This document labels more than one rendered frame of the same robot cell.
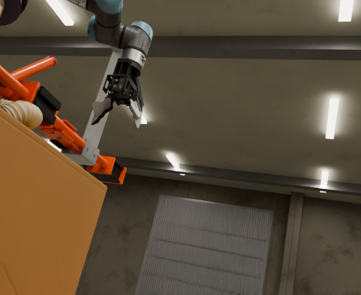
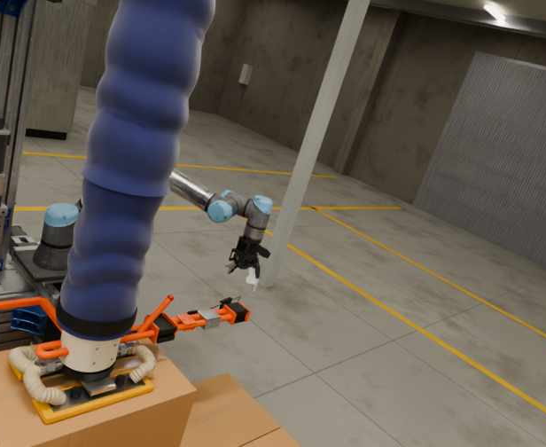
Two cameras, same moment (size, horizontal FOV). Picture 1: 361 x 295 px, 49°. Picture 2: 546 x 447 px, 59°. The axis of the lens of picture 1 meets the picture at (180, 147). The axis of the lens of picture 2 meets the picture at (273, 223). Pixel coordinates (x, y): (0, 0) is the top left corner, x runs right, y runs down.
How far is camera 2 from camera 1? 141 cm
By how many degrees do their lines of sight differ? 42
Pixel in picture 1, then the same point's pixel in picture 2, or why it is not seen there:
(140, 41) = (257, 220)
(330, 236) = not seen: outside the picture
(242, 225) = not seen: outside the picture
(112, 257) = (405, 127)
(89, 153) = (211, 325)
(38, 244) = (152, 435)
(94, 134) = (337, 71)
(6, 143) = (123, 423)
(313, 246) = not seen: outside the picture
